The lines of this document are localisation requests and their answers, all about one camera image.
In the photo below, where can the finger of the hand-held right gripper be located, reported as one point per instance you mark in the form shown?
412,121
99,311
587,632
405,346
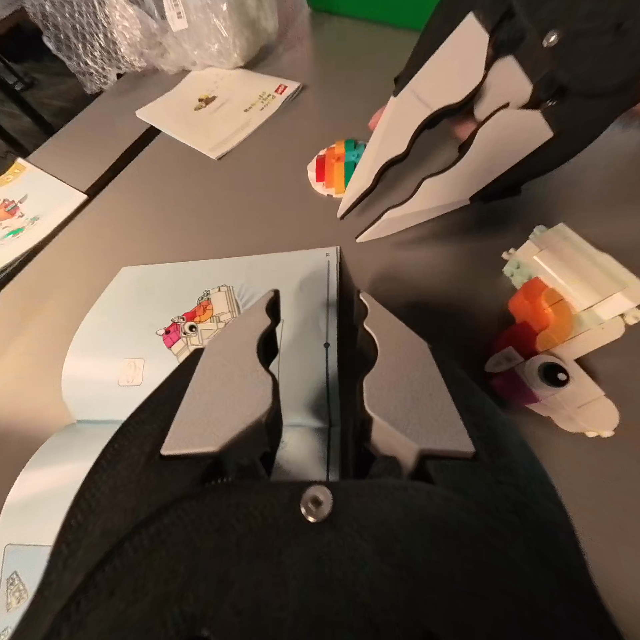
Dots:
430,90
490,160

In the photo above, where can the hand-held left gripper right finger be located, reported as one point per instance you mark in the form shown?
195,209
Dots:
420,400

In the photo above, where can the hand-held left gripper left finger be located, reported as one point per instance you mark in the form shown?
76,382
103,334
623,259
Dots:
225,400

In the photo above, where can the rainbow lego piece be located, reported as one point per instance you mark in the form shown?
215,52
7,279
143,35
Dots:
335,165

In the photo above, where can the light blue instruction booklet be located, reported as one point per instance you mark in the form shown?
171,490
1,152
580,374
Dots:
150,300

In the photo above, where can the white lego unicorn model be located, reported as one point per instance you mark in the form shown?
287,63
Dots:
565,260

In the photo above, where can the person's right hand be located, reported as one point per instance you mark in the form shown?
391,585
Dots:
376,120

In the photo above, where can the green plastic bin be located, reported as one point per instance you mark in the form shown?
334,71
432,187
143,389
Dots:
370,12

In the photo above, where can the closed white booklet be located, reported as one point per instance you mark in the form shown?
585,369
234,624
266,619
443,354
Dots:
225,130

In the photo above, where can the booklet with colourful cover picture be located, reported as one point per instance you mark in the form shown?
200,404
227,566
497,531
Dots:
40,225

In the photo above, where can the clear bubble wrap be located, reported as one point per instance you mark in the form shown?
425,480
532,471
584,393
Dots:
100,40

